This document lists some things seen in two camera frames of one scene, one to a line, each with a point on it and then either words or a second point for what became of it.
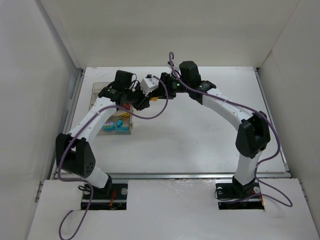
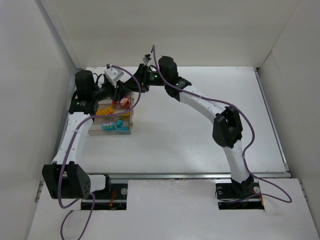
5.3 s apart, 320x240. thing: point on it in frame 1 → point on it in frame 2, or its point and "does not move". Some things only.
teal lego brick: [119, 123] does not move
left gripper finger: [143, 104] → [122, 90]
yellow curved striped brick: [124, 114] does not move
